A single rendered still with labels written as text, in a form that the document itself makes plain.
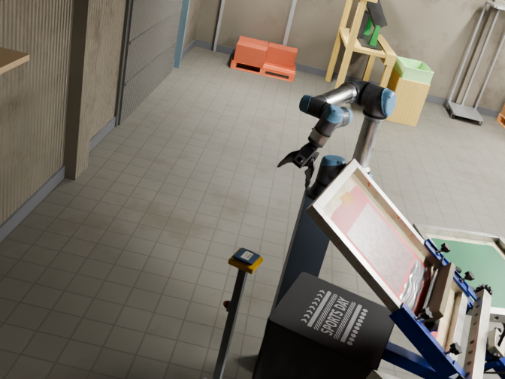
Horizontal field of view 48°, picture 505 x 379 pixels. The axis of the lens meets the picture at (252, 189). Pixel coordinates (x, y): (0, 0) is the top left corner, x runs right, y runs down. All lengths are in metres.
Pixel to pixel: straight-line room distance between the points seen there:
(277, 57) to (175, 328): 6.74
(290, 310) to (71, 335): 1.57
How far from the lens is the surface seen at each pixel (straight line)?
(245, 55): 9.46
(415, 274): 2.47
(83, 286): 4.01
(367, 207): 2.48
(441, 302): 2.29
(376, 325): 2.64
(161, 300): 3.96
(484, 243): 3.72
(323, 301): 2.66
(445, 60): 10.51
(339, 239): 2.08
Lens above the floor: 2.47
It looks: 26 degrees down
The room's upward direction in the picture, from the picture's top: 13 degrees clockwise
